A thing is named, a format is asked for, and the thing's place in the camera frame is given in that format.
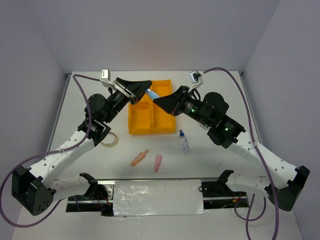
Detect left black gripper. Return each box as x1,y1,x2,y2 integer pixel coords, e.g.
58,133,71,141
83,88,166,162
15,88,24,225
104,78,153,124

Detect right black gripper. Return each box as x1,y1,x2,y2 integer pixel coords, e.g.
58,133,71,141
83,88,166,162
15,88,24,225
152,85,212,128

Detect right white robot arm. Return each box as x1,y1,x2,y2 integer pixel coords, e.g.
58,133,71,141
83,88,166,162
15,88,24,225
153,86,310,212

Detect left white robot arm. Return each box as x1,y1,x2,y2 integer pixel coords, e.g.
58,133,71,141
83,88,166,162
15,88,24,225
11,78,152,216

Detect yellow four-compartment tray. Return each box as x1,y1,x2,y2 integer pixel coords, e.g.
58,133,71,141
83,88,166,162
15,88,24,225
127,95,176,135

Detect small spray bottle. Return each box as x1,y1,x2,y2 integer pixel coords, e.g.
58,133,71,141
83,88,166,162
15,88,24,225
179,129,190,154

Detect masking tape roll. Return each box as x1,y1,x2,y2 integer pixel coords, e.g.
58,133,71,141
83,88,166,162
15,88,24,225
100,132,119,148

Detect silver foil sheet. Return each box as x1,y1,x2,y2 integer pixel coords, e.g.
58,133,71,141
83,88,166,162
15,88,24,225
113,179,206,217

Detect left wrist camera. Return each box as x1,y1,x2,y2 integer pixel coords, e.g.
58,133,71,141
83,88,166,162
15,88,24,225
100,69,113,88

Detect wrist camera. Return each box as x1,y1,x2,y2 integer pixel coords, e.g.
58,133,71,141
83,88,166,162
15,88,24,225
189,70,203,92
100,69,113,88

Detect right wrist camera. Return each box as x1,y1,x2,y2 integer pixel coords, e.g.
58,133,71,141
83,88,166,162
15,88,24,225
189,70,203,92

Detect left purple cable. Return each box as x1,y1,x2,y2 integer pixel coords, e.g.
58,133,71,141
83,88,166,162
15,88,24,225
0,74,111,228

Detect purple cable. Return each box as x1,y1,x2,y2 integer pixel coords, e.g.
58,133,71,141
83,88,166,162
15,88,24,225
0,74,111,228
199,66,280,240

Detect metal base rail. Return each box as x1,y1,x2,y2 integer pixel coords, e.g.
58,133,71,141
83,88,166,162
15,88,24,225
66,178,248,217

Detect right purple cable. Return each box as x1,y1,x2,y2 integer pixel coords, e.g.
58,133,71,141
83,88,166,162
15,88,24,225
199,66,280,240

